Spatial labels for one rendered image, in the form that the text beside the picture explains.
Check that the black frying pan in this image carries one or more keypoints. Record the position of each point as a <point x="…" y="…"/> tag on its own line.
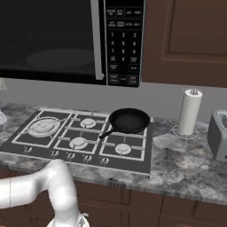
<point x="128" y="120"/>

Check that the grey toaster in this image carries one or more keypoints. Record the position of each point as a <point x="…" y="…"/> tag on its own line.
<point x="218" y="136"/>

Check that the brown drawer front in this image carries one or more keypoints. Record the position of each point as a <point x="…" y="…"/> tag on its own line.
<point x="118" y="196"/>
<point x="193" y="209"/>

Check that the silver hob knob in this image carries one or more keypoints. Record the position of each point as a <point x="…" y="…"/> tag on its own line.
<point x="27" y="150"/>
<point x="54" y="153"/>
<point x="87" y="158"/>
<point x="71" y="155"/>
<point x="105" y="160"/>

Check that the white round appliance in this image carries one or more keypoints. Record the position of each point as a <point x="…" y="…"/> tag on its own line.
<point x="2" y="117"/>

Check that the brown wall cupboard door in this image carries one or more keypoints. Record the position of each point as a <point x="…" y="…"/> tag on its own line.
<point x="189" y="41"/>

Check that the white paper towel roll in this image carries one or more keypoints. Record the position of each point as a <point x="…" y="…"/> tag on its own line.
<point x="189" y="113"/>

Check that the black microwave oven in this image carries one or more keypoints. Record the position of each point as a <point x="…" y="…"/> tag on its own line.
<point x="71" y="38"/>

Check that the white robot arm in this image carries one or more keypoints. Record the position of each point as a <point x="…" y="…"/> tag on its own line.
<point x="60" y="189"/>

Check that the dark grey gas hob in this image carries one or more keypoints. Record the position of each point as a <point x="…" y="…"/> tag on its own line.
<point x="85" y="137"/>

